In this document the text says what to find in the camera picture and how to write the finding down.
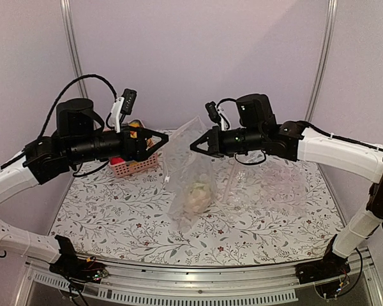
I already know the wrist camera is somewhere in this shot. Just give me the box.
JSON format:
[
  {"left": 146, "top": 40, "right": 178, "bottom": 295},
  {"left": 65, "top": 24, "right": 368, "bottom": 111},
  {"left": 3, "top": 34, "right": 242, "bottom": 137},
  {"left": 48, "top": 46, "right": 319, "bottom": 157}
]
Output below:
[
  {"left": 205, "top": 101, "right": 230, "bottom": 131},
  {"left": 107, "top": 89, "right": 137, "bottom": 133}
]

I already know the right aluminium frame post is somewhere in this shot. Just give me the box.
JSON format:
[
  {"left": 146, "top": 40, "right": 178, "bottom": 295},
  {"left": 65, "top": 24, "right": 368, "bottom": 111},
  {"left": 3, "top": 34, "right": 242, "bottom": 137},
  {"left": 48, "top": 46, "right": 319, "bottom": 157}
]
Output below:
[{"left": 305, "top": 0, "right": 338, "bottom": 121}]

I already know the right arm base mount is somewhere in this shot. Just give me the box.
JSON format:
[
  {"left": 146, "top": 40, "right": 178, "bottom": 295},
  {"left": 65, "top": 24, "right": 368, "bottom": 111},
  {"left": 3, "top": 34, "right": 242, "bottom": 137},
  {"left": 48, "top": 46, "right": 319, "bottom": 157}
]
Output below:
[{"left": 295, "top": 250, "right": 350, "bottom": 298}]

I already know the red plush tomato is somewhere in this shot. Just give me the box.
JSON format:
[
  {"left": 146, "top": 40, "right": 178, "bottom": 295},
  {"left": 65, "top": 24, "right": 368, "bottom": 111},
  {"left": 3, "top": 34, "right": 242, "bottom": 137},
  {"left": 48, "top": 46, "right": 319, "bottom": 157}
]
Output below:
[{"left": 110, "top": 157, "right": 124, "bottom": 165}]

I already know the pink dotted zip bag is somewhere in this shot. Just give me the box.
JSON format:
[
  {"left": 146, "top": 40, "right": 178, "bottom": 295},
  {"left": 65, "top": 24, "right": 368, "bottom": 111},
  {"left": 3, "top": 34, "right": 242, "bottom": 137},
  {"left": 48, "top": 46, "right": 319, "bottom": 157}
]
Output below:
[{"left": 163, "top": 117, "right": 216, "bottom": 233}]

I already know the crinkled clear zip bag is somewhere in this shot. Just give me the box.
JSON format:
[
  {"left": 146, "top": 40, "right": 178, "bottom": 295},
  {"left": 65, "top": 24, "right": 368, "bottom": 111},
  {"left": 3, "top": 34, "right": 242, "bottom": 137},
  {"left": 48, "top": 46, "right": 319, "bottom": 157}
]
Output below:
[{"left": 222, "top": 153, "right": 308, "bottom": 219}]

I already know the pink plastic basket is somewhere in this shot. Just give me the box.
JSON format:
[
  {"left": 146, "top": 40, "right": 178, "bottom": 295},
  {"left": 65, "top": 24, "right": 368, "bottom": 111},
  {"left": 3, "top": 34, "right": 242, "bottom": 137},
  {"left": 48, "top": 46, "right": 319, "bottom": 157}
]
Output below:
[{"left": 109, "top": 119, "right": 158, "bottom": 178}]

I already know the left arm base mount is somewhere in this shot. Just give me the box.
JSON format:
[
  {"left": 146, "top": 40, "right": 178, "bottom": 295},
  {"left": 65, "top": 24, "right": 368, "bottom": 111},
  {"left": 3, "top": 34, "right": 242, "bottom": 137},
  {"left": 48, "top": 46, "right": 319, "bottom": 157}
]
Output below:
[{"left": 49, "top": 254, "right": 109, "bottom": 284}]

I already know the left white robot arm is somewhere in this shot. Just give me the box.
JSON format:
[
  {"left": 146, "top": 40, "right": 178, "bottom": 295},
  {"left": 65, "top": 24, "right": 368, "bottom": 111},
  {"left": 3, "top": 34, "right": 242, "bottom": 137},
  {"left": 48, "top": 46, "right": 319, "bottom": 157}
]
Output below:
[{"left": 0, "top": 89, "right": 169, "bottom": 277}]

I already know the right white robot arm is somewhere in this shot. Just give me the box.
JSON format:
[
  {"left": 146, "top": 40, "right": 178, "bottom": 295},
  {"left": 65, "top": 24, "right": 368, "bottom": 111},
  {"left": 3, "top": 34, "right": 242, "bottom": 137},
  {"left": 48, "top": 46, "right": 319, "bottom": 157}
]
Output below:
[{"left": 190, "top": 94, "right": 383, "bottom": 278}]

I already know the white plush cauliflower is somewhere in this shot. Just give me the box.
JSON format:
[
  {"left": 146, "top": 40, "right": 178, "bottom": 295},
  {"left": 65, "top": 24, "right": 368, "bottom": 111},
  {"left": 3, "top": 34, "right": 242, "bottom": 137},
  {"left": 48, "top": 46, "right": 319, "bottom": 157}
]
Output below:
[{"left": 183, "top": 181, "right": 212, "bottom": 215}]

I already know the floral tablecloth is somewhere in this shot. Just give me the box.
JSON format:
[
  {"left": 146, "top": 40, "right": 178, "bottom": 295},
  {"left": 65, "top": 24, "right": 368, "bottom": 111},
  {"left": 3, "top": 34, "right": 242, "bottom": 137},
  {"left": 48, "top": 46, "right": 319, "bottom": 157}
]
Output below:
[{"left": 50, "top": 151, "right": 343, "bottom": 266}]

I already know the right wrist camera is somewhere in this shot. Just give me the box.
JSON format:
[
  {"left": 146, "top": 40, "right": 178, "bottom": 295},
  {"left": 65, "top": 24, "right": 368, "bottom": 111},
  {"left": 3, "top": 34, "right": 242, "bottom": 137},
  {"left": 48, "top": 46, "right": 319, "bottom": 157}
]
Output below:
[{"left": 205, "top": 101, "right": 230, "bottom": 131}]

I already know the front aluminium rail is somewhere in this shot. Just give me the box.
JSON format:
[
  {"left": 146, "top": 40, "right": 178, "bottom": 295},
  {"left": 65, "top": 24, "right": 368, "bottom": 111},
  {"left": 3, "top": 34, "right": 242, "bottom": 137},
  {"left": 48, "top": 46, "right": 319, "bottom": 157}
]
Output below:
[{"left": 16, "top": 248, "right": 383, "bottom": 305}]

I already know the left aluminium frame post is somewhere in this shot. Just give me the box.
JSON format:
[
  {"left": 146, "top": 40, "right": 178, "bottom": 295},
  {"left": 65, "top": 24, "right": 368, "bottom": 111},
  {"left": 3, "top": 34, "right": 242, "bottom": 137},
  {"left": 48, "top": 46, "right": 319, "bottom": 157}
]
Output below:
[{"left": 59, "top": 0, "right": 87, "bottom": 96}]

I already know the aluminium frame post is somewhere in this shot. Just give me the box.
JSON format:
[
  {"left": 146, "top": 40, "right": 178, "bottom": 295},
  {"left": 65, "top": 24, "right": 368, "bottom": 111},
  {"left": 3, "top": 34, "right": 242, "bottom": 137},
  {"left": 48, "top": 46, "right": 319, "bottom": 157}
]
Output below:
[
  {"left": 59, "top": 0, "right": 87, "bottom": 96},
  {"left": 305, "top": 0, "right": 338, "bottom": 121}
]

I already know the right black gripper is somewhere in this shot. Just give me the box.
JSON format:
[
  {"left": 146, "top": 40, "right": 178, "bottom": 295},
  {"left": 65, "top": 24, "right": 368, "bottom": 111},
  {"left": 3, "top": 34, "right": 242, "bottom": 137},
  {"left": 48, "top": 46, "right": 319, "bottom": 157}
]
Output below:
[{"left": 190, "top": 126, "right": 263, "bottom": 159}]

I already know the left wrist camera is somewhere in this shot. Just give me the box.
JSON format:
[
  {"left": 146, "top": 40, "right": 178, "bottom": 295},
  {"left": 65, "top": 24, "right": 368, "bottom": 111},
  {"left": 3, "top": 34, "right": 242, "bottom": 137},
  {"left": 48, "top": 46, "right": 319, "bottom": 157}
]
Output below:
[{"left": 107, "top": 89, "right": 137, "bottom": 133}]

